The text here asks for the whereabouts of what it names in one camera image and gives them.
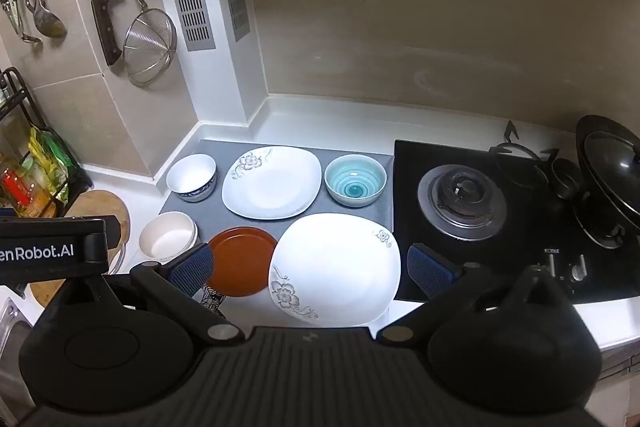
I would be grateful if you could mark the metal sink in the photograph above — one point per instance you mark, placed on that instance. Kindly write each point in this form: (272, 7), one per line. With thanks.
(12, 327)

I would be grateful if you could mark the red jar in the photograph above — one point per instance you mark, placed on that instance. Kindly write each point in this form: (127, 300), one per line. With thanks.
(17, 189)

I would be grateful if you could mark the black gas stove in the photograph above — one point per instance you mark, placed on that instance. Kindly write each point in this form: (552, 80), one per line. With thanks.
(520, 257)

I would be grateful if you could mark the small square floral plate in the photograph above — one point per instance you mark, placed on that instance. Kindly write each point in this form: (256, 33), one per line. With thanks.
(272, 187)

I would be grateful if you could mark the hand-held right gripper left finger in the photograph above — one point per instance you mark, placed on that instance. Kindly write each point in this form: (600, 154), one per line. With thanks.
(192, 269)

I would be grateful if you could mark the black white patterned cloth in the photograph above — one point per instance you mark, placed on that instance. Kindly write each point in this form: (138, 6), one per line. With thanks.
(212, 301)

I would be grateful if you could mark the teal striped bowl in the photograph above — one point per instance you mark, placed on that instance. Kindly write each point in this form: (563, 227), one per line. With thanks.
(355, 182)

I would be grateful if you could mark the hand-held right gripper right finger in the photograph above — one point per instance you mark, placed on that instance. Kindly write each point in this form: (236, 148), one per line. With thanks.
(430, 272)

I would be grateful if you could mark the green yellow packet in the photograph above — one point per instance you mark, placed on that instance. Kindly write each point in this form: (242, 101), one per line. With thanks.
(47, 157)

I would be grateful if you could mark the grey counter mat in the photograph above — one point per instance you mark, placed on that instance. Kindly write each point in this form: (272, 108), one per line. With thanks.
(215, 217)

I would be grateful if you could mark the large square floral plate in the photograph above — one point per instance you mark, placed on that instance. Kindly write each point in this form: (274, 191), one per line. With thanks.
(335, 267)

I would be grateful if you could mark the black wok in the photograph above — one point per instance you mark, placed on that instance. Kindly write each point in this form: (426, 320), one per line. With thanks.
(595, 202)

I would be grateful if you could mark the cream bowl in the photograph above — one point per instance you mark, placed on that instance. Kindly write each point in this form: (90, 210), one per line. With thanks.
(165, 234)

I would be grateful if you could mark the brown round plate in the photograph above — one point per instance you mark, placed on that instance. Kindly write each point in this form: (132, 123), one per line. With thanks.
(245, 262)

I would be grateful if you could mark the silver stove burner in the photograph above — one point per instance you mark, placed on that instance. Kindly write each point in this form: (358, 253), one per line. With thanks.
(462, 199)

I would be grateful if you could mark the white bowl with blue pattern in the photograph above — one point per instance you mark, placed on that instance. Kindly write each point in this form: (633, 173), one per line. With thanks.
(190, 172)

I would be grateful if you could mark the stove knob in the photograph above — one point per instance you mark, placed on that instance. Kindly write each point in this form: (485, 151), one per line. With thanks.
(553, 264)
(579, 268)

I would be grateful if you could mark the round wooden cutting board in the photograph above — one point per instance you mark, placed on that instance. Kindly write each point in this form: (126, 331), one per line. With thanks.
(100, 207)

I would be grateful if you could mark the glass wok lid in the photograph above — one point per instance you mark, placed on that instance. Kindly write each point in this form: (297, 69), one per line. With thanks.
(607, 157)

